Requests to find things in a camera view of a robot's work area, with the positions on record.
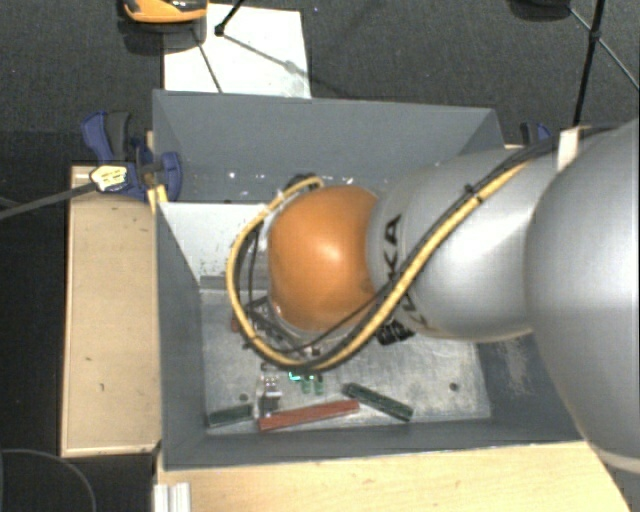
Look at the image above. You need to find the pale wood board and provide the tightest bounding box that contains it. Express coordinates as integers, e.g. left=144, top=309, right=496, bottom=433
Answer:
left=59, top=164, right=164, bottom=459

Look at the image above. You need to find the grey metal bin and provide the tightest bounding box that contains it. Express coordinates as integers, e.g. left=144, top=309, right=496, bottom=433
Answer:
left=151, top=88, right=597, bottom=471

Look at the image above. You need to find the dark green flat block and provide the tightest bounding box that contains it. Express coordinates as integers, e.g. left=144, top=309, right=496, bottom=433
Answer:
left=341, top=382, right=416, bottom=423
left=206, top=403, right=254, bottom=428

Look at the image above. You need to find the black cylinder on white bracket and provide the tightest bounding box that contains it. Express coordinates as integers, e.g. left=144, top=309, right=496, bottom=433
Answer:
left=375, top=319, right=417, bottom=347

